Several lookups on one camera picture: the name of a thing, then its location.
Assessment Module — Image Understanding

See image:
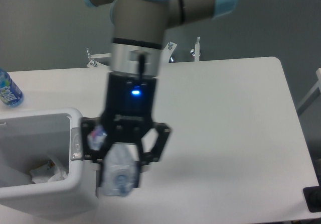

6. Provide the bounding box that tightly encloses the trash inside the can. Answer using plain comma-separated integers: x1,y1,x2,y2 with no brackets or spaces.
38,160,55,171

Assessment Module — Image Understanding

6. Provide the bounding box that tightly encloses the white frame leg right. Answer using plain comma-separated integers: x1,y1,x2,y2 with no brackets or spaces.
296,68,320,116

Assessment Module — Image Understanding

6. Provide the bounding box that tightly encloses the clear plastic bottle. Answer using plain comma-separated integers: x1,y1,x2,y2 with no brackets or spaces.
100,143,138,197

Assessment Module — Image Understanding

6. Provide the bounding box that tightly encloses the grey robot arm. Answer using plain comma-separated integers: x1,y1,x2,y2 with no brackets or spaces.
81,0,237,170

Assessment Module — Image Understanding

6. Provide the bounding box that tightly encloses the black clamp at table edge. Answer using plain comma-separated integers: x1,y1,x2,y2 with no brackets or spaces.
303,186,320,213

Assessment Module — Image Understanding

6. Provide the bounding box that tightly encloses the white paper wrapper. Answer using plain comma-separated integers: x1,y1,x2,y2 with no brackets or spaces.
29,156,69,184

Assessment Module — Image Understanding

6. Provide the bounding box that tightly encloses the blue labelled water bottle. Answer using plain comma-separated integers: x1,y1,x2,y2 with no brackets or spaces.
1,69,24,107

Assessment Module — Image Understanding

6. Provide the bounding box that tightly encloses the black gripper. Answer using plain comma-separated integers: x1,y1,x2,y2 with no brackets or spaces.
80,72,172,188

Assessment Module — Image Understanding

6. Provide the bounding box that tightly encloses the white plastic trash can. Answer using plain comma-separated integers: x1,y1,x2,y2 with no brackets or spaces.
1,108,98,217

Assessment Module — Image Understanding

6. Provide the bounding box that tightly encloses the white metal frame bracket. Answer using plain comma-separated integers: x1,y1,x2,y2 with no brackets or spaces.
86,36,202,68

